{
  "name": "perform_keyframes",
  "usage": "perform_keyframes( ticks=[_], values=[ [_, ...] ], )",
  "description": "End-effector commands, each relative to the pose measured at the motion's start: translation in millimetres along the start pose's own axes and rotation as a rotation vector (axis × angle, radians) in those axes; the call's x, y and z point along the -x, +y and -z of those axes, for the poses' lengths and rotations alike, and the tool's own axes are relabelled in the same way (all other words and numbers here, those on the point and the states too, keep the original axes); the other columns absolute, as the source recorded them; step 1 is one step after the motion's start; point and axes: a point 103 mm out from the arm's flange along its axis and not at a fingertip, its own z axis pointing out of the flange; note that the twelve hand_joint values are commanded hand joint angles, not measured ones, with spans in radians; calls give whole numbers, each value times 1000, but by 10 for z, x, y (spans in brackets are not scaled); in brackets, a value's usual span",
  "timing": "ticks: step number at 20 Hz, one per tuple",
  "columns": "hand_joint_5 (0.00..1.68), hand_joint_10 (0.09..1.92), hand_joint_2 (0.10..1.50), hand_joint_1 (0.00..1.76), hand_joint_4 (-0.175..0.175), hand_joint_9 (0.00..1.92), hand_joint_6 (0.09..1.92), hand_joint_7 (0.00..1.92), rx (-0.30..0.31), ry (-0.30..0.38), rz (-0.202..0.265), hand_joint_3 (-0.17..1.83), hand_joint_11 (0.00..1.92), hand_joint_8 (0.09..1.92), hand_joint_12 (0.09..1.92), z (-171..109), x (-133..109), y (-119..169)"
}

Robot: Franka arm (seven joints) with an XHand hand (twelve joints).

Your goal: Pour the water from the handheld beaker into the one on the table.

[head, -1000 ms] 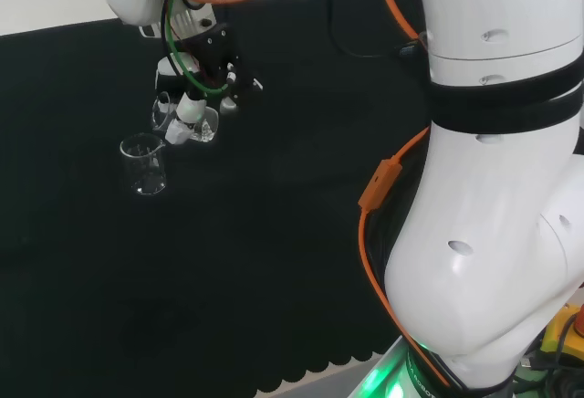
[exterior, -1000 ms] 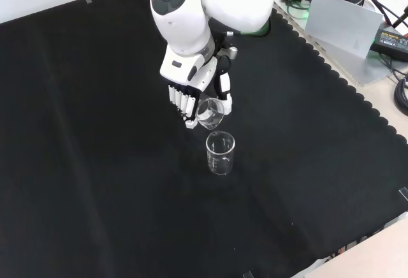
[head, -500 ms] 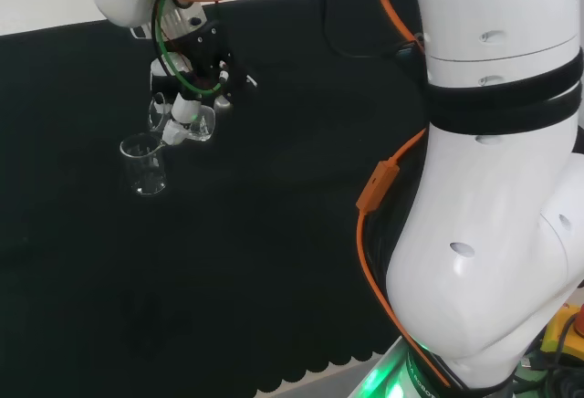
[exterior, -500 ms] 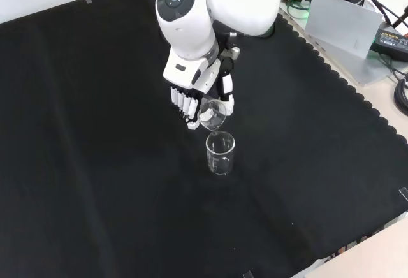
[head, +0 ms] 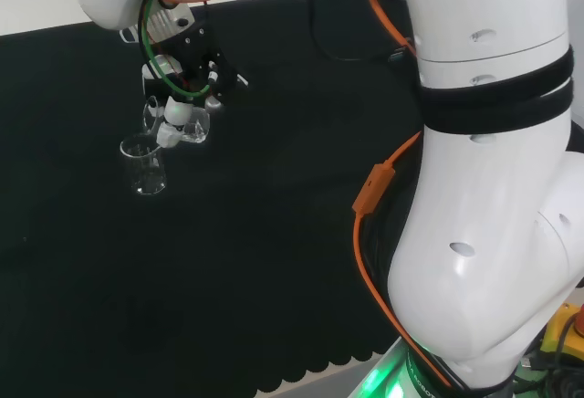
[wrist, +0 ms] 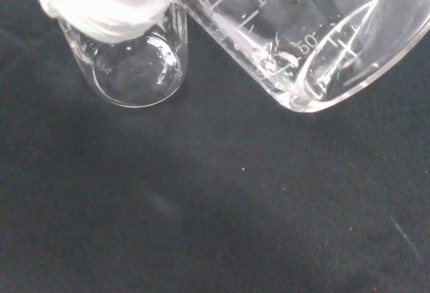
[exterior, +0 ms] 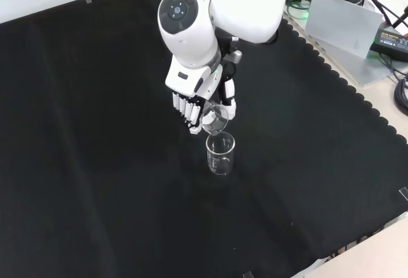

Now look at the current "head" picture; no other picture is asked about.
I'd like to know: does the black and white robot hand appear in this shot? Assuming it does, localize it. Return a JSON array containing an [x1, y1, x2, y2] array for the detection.
[[136, 5, 250, 150]]

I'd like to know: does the small clear glass beaker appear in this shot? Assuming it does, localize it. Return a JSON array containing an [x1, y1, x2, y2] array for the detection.
[[142, 96, 212, 144]]

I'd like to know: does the tall clear glass beaker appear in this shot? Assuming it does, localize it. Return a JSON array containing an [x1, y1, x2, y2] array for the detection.
[[119, 132, 168, 196]]

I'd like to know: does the black bench cloth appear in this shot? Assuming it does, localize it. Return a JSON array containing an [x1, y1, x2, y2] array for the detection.
[[0, 0, 428, 398]]

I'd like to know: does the yellow stop button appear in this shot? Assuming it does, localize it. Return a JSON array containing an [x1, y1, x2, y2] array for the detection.
[[540, 304, 584, 367]]

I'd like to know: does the green cable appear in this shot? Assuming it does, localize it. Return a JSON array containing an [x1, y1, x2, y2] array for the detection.
[[137, 0, 216, 100]]

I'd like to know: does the thin black cable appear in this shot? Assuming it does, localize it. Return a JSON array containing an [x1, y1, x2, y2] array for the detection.
[[306, 0, 414, 64]]

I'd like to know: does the orange cable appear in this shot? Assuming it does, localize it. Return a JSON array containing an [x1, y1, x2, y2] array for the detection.
[[157, 0, 454, 390]]

